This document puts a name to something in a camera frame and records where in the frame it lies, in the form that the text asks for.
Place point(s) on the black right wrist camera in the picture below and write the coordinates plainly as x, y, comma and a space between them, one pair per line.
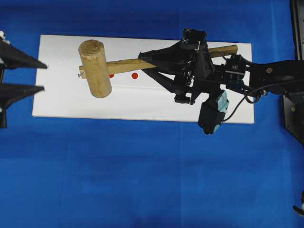
213, 111

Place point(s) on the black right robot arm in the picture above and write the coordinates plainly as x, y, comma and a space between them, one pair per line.
254, 80

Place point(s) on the wooden mallet hammer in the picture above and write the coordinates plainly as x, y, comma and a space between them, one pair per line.
96, 69

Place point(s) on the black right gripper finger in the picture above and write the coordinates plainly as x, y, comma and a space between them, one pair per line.
175, 57
177, 85

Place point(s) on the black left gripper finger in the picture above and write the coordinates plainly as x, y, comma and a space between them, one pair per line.
13, 58
11, 93

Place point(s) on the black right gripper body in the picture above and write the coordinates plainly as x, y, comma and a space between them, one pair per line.
197, 68

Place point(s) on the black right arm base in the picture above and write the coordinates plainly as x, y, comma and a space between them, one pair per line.
294, 102

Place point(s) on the red dot mark middle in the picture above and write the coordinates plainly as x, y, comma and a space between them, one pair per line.
134, 75

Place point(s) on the blue table cloth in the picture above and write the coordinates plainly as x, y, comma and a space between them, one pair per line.
86, 173

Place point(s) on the white rectangular board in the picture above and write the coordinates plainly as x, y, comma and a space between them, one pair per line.
67, 95

